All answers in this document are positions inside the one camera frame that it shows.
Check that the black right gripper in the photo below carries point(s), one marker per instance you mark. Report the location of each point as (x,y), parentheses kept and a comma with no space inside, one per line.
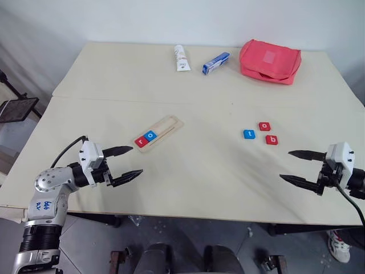
(328,178)

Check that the black tablet screen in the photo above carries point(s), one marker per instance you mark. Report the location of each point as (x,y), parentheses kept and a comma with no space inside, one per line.
(17,109)

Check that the dark trouser leg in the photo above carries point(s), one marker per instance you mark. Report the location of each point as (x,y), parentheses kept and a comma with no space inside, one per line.
(353,238)

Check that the red letter tile r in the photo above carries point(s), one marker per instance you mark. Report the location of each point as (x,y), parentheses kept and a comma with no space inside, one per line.
(141,141)

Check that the blue and white carton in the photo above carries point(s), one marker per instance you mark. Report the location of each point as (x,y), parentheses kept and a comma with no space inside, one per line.
(216,63)

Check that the dark rounded shape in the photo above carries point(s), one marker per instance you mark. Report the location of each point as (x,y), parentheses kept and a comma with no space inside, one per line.
(157,258)

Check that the white sneaker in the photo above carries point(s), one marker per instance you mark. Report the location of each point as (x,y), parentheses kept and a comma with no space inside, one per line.
(339,246)

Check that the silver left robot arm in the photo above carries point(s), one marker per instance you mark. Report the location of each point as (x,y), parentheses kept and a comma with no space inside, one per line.
(48,179)

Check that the wooden letter tray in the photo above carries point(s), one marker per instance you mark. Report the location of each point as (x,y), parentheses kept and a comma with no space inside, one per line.
(166,125)

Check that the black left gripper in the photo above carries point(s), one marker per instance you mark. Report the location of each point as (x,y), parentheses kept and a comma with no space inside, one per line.
(100,173)

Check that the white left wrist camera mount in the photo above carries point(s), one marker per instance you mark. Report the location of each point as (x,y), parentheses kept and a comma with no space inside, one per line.
(89,154)

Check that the black tablet stand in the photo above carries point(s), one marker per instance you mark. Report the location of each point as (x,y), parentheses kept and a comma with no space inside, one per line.
(10,84)

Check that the blue letter tile o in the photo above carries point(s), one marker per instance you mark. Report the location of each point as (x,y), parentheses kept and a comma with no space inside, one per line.
(150,136)

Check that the red fabric pouch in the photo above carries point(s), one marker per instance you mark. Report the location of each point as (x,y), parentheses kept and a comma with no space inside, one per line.
(268,61)

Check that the white cream tube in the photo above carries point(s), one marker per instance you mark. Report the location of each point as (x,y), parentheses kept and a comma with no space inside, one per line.
(181,58)

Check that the clear plastic scrap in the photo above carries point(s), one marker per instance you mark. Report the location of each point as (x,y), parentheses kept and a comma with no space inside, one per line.
(135,220)

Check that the rusty caster foot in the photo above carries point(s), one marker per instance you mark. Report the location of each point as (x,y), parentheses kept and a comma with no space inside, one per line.
(272,262)
(121,258)

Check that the red letter tile b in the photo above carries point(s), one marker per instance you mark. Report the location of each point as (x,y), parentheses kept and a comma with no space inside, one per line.
(271,139)

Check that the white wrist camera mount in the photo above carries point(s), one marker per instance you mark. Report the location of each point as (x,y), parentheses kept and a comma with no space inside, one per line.
(340,154)
(89,154)

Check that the red letter tile top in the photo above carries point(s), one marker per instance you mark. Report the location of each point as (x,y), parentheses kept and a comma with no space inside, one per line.
(265,126)

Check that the black table frame bar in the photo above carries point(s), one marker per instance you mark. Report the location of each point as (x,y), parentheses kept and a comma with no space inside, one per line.
(299,229)
(97,219)

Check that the blue letter tile t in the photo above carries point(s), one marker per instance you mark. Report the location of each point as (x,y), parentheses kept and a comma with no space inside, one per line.
(249,134)

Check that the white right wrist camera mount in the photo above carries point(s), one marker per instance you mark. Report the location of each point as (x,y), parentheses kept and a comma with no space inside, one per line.
(340,154)

